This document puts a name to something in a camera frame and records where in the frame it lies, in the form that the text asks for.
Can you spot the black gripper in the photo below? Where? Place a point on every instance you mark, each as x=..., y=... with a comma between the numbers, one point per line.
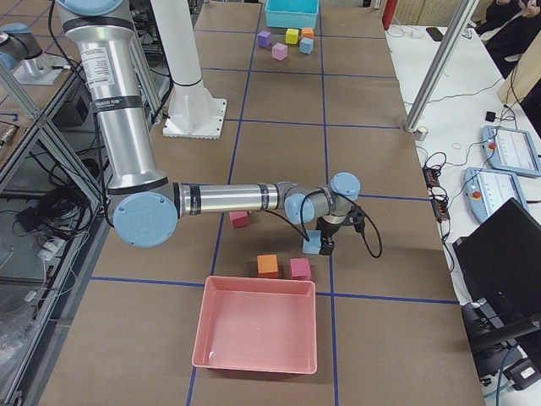
x=329, y=231

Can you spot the pale blue foam block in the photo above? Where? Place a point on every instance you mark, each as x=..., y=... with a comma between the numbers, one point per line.
x=312, y=245

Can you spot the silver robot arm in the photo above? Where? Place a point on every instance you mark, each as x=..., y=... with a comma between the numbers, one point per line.
x=145, y=204

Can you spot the magenta foam block near bin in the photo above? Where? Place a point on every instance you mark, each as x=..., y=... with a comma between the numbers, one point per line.
x=300, y=269

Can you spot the orange foam block near pink bin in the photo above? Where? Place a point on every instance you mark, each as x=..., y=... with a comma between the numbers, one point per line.
x=267, y=266

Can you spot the crimson foam block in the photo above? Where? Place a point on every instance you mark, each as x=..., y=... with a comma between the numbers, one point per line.
x=239, y=219

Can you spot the pink plastic bin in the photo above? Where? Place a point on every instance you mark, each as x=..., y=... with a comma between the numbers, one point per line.
x=263, y=325

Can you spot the black power strip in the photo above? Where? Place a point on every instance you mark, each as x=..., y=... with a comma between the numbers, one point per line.
x=438, y=196

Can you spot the small metal cylinder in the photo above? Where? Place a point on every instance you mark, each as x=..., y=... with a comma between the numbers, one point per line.
x=421, y=133

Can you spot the near teach pendant tablet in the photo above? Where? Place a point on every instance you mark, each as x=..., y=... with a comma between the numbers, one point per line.
x=488, y=189

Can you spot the teach pendant tablet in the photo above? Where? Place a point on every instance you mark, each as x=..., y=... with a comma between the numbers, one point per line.
x=488, y=189
x=510, y=150

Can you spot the black laptop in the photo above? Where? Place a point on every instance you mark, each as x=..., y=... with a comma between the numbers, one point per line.
x=500, y=260

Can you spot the black monitor stand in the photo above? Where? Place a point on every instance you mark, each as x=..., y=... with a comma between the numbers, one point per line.
x=487, y=330

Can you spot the light pink foam block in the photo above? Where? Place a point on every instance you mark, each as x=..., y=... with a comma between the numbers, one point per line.
x=279, y=51

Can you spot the light blue foam block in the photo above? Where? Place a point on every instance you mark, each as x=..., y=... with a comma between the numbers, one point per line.
x=306, y=45

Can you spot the far teach pendant tablet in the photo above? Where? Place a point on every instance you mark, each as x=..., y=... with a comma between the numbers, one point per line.
x=510, y=150

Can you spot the yellow foam block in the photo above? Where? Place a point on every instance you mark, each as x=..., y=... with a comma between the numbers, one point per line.
x=292, y=36

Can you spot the orange foam block near blue bin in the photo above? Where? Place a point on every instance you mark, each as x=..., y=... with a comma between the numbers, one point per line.
x=307, y=32

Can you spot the purple foam block near blue bin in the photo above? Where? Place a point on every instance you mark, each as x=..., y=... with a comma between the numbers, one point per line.
x=264, y=38

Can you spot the light blue plastic bin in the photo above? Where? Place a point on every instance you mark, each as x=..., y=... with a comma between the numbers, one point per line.
x=291, y=13

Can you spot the seated person in black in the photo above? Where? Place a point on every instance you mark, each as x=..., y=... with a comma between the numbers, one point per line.
x=508, y=30

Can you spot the white pedestal column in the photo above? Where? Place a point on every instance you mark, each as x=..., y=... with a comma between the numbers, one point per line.
x=192, y=111

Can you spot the aluminium frame post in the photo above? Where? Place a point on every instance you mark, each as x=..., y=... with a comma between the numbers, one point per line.
x=441, y=58

